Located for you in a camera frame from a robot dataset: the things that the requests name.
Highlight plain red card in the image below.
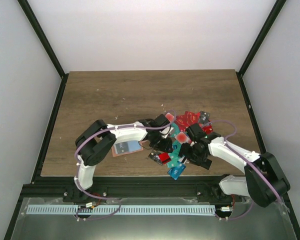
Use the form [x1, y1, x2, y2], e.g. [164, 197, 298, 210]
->
[201, 125, 214, 135]

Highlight blue VIP card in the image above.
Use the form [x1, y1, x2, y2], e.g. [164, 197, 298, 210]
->
[167, 163, 186, 180]

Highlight white slotted cable duct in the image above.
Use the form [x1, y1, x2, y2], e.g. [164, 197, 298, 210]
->
[25, 204, 216, 216]

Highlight black aluminium frame rail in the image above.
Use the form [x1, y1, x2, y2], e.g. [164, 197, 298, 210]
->
[3, 71, 300, 240]

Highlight white red circle card lower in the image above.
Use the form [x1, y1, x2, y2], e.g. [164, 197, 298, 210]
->
[174, 132, 192, 144]

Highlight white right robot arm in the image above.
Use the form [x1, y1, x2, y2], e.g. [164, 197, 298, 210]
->
[179, 123, 291, 208]

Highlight black card right bottom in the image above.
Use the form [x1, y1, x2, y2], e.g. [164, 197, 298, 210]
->
[197, 159, 212, 170]

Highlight black VIP card lower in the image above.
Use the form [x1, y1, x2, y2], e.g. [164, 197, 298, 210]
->
[148, 150, 163, 166]

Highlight grey metal tray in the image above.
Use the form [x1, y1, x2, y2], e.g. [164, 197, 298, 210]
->
[11, 198, 297, 240]

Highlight red stripe card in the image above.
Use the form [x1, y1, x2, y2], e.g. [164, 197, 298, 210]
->
[158, 152, 172, 165]

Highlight black VIP logo card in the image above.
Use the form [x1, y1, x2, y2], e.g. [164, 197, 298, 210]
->
[198, 111, 210, 125]

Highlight white red circle card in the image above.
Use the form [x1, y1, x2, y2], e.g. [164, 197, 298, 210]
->
[165, 112, 176, 123]
[174, 132, 192, 144]

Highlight red VIP card behind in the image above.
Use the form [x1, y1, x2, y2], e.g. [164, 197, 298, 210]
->
[175, 111, 201, 132]

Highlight teal VIP card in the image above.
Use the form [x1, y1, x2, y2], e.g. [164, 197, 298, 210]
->
[166, 149, 180, 168]

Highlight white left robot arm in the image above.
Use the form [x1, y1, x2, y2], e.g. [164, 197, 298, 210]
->
[74, 114, 176, 202]

